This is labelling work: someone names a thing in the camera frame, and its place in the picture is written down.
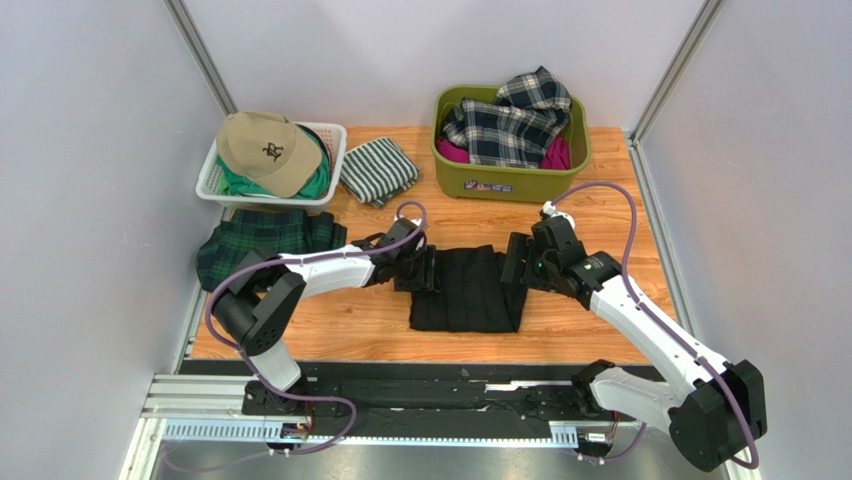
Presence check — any pink garment in tub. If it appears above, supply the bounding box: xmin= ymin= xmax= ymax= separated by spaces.
xmin=435 ymin=137 xmax=572 ymax=170

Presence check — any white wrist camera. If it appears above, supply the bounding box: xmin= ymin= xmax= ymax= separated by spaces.
xmin=398 ymin=217 xmax=426 ymax=251
xmin=539 ymin=201 xmax=576 ymax=227

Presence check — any black garment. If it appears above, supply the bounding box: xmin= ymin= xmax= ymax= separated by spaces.
xmin=409 ymin=245 xmax=528 ymax=334

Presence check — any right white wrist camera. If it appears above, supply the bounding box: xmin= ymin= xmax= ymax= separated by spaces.
xmin=539 ymin=201 xmax=576 ymax=227

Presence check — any striped folded cloth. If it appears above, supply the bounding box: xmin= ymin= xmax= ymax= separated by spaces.
xmin=340 ymin=137 xmax=420 ymax=209

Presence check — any grey white plaid skirt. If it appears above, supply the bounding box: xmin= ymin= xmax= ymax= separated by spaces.
xmin=441 ymin=66 xmax=573 ymax=169

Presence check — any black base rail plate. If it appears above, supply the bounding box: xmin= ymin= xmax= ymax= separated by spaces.
xmin=178 ymin=359 xmax=639 ymax=443

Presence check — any white plastic basket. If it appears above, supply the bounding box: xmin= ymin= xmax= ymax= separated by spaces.
xmin=195 ymin=122 xmax=348 ymax=213

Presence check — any green plaid skirt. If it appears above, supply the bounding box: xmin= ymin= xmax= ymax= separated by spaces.
xmin=195 ymin=210 xmax=348 ymax=292

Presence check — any olive green plastic tub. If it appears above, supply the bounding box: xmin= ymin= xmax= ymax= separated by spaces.
xmin=429 ymin=85 xmax=592 ymax=203

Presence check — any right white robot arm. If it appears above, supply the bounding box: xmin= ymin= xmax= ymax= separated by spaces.
xmin=502 ymin=215 xmax=768 ymax=472

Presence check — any beige baseball cap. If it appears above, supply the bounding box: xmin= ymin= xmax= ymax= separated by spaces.
xmin=216 ymin=111 xmax=322 ymax=198

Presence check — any green garment in basket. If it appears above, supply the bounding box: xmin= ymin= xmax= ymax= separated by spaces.
xmin=216 ymin=125 xmax=331 ymax=200

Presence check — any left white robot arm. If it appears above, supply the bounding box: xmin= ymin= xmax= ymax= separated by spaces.
xmin=206 ymin=217 xmax=437 ymax=392

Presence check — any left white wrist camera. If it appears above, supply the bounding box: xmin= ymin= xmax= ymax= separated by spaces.
xmin=398 ymin=217 xmax=426 ymax=251

